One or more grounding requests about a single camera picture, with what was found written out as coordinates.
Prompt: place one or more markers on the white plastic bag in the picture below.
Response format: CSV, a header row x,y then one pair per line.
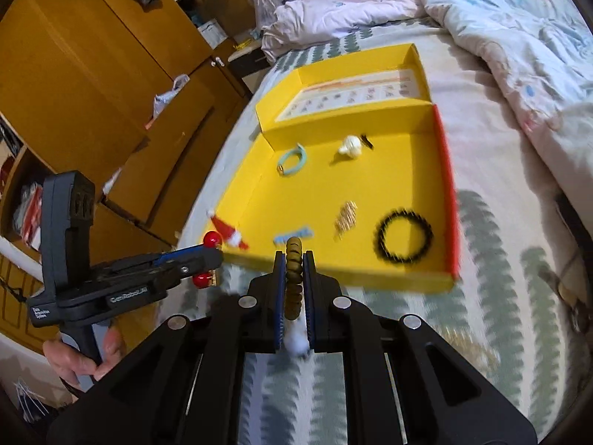
x,y
169,95

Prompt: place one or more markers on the wooden shelf unit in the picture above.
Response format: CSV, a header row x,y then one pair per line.
x,y
18,157

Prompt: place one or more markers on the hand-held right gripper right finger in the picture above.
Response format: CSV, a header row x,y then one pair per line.
x,y
309,301

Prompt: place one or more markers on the red white packets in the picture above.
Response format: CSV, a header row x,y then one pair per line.
x,y
30,215

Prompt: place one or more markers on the red bead hair clip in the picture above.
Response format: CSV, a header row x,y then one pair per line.
x,y
212,239

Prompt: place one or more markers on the white flower hair clip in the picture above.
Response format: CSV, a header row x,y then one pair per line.
x,y
351,146

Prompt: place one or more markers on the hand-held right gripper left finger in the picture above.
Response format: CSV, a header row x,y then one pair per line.
x,y
278,301

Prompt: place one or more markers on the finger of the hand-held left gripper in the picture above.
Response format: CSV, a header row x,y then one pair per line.
x,y
183,255
199,266

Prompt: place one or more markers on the wooden wardrobe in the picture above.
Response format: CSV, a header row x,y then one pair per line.
x,y
92,79

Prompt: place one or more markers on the yellow cardboard box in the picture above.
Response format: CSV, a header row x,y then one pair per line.
x,y
324,185

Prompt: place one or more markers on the pale blue printed quilt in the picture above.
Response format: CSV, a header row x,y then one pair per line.
x,y
509,32

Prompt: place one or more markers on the person's left hand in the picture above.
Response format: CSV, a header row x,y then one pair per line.
x,y
74,361

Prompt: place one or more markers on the blue hair clip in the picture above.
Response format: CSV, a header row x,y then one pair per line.
x,y
306,232

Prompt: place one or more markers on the red santa hat hair clip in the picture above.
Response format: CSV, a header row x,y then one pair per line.
x,y
224,229

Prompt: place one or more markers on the gold hair clip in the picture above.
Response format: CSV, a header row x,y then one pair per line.
x,y
345,220

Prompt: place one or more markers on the pink white quilt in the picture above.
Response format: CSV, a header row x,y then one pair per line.
x,y
333,4

